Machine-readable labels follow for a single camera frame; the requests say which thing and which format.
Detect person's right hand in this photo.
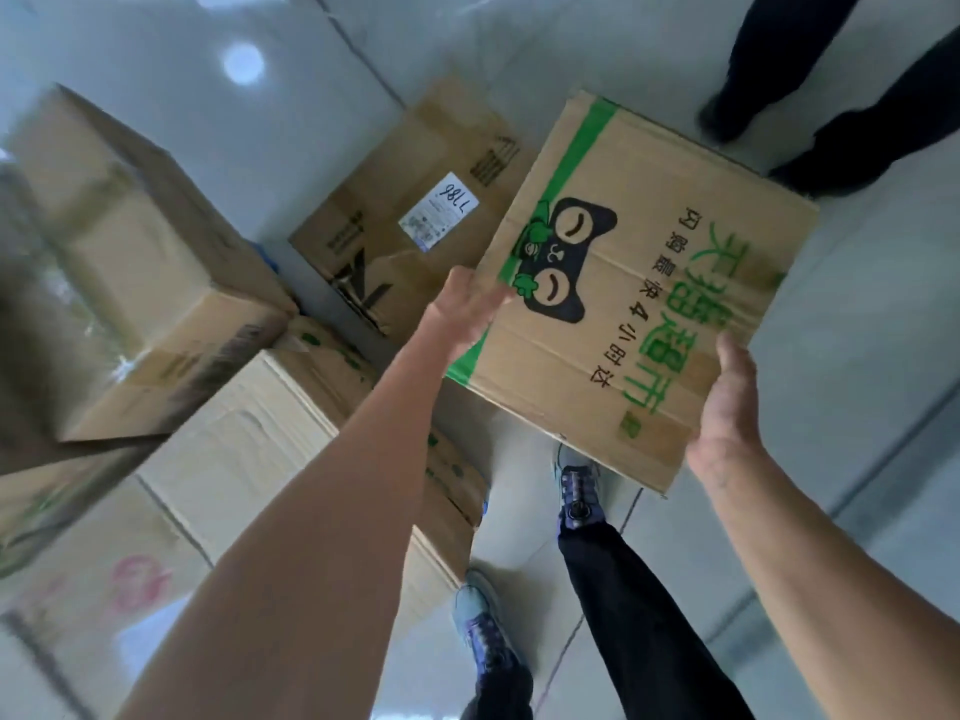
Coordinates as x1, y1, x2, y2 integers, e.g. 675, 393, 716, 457
686, 330, 766, 492

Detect person's left hand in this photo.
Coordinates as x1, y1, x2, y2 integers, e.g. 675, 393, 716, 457
423, 265, 517, 368

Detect box marked 7786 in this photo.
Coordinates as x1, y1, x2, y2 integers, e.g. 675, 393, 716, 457
288, 75, 540, 340

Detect Tmall cat printed box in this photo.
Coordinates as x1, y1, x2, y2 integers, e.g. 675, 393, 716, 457
446, 89, 820, 497

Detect box with green tape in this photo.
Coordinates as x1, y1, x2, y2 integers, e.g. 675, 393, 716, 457
0, 83, 300, 443

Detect box with red circle stamp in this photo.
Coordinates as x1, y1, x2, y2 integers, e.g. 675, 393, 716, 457
0, 477, 215, 720

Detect person's left forearm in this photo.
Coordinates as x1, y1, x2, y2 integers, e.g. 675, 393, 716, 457
116, 344, 466, 720

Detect person's right forearm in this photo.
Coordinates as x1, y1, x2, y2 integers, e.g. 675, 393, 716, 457
704, 449, 960, 720

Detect person's right shoe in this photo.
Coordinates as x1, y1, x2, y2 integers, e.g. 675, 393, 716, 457
553, 441, 605, 533

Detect person's right leg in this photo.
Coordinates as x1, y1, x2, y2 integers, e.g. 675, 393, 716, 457
558, 520, 755, 720

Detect person's leg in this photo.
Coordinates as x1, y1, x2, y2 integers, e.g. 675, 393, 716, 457
461, 663, 535, 720
558, 520, 755, 720

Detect person's left shoe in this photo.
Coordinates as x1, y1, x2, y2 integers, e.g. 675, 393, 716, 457
452, 569, 523, 676

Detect person's left leg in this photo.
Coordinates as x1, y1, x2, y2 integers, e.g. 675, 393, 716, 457
461, 663, 535, 720

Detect silver metal shelf rack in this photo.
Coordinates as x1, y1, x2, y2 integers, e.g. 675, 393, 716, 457
704, 396, 960, 720

